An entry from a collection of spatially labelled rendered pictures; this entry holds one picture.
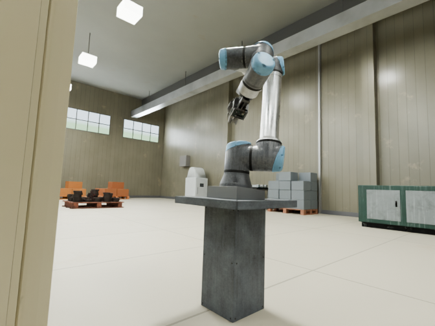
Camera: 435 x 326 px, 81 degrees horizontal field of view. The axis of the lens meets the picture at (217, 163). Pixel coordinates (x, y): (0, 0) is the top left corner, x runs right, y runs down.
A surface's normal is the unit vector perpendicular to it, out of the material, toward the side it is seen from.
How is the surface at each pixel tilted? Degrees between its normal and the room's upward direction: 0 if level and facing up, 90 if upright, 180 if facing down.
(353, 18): 90
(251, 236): 90
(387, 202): 90
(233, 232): 90
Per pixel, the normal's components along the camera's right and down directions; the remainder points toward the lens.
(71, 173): 0.67, -0.05
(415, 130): -0.74, -0.09
